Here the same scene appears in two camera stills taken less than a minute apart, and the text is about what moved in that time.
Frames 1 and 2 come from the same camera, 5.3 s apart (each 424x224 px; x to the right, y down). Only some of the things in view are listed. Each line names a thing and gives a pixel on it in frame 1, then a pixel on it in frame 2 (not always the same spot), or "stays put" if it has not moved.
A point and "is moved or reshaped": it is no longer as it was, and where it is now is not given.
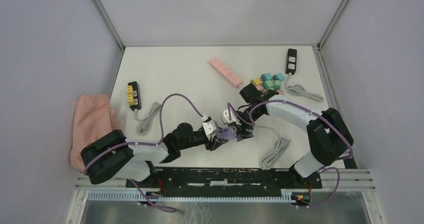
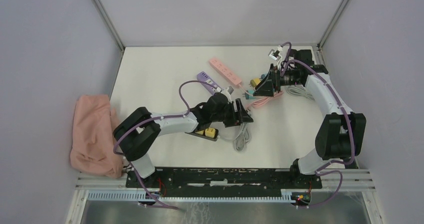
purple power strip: [225, 133] → [202, 76]
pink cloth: [93, 117] stays put
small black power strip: [137, 105] is moved or reshaped
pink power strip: [225, 71] stays put
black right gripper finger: [244, 135] → [265, 88]
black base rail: [227, 182] stays put
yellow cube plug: [256, 81] stays put
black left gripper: [216, 143] → [236, 119]
